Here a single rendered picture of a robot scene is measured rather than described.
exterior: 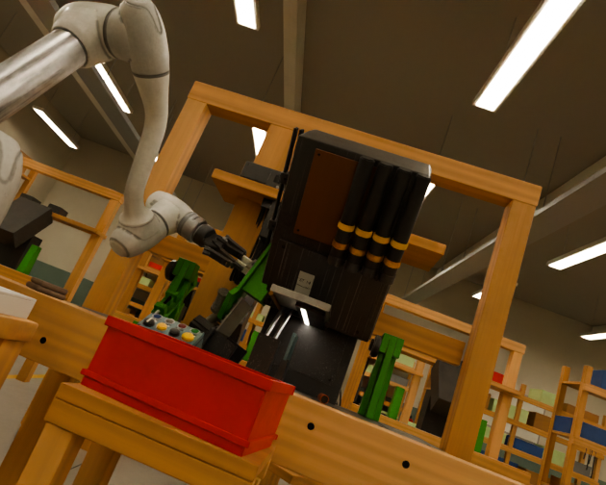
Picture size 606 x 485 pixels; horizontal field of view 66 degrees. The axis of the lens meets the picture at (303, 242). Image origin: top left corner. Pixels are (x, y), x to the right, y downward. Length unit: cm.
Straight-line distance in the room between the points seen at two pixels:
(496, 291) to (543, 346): 1119
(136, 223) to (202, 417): 82
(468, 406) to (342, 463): 76
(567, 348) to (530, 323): 102
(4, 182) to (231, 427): 60
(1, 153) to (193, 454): 63
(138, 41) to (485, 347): 146
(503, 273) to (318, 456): 106
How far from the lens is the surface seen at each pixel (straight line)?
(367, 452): 113
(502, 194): 199
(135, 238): 150
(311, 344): 152
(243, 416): 78
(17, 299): 106
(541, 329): 1305
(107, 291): 194
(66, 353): 127
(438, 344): 186
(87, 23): 144
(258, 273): 141
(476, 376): 180
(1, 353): 106
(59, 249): 1307
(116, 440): 82
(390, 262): 123
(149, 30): 137
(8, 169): 103
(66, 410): 85
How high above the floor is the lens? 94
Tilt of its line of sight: 15 degrees up
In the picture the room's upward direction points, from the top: 21 degrees clockwise
